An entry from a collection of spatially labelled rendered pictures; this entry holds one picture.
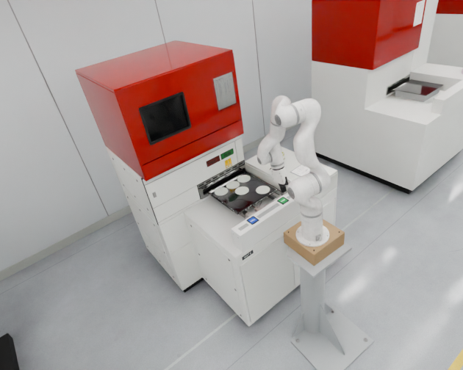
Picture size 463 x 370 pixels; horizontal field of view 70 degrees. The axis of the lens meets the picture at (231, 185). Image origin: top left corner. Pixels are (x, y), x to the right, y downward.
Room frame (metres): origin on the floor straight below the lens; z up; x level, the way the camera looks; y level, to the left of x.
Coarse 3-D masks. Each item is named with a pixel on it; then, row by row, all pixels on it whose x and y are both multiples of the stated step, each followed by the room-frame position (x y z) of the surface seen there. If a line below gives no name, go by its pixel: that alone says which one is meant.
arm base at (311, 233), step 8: (320, 216) 1.33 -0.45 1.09; (304, 224) 1.34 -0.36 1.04; (312, 224) 1.32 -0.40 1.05; (320, 224) 1.33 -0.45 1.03; (296, 232) 1.41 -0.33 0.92; (304, 232) 1.35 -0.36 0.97; (312, 232) 1.32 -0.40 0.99; (320, 232) 1.33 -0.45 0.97; (328, 232) 1.36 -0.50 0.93; (304, 240) 1.34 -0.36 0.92; (312, 240) 1.32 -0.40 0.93; (320, 240) 1.30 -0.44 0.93
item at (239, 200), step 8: (224, 184) 2.06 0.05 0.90; (240, 184) 2.03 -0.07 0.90; (248, 184) 2.01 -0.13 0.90; (256, 184) 1.99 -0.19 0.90; (264, 184) 1.98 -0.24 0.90; (232, 192) 1.94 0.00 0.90; (248, 192) 1.91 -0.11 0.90; (256, 192) 1.89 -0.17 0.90; (224, 200) 1.87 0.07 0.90; (232, 200) 1.85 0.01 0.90; (240, 200) 1.83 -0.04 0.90; (248, 200) 1.82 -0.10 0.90; (256, 200) 1.80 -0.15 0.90; (240, 208) 1.75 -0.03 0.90
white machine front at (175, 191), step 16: (224, 144) 2.16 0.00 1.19; (240, 144) 2.24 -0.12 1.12; (192, 160) 2.01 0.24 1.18; (208, 160) 2.08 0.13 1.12; (224, 160) 2.15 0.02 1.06; (240, 160) 2.23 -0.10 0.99; (160, 176) 1.88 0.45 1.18; (176, 176) 1.94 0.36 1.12; (192, 176) 2.00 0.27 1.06; (208, 176) 2.06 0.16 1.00; (160, 192) 1.86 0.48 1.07; (176, 192) 1.92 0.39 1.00; (192, 192) 1.98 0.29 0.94; (160, 208) 1.84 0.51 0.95; (176, 208) 1.90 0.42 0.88; (160, 224) 1.82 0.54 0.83
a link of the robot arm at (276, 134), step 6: (270, 126) 1.63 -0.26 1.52; (276, 126) 1.59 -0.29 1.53; (270, 132) 1.64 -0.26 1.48; (276, 132) 1.61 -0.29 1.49; (282, 132) 1.61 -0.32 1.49; (264, 138) 1.68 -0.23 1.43; (270, 138) 1.64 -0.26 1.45; (276, 138) 1.62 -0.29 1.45; (282, 138) 1.63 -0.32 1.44; (264, 144) 1.65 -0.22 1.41; (270, 144) 1.62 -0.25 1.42; (276, 144) 1.62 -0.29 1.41; (258, 150) 1.67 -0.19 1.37; (264, 150) 1.63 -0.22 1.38; (258, 156) 1.67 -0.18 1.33; (264, 156) 1.63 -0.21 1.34; (264, 162) 1.64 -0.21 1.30
